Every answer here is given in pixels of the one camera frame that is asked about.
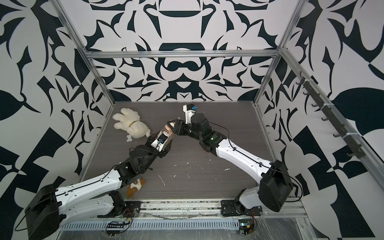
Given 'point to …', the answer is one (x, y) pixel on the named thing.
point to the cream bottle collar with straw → (173, 123)
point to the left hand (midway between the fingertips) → (163, 132)
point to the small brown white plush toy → (134, 187)
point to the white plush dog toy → (129, 120)
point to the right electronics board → (246, 225)
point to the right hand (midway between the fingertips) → (170, 122)
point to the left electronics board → (113, 229)
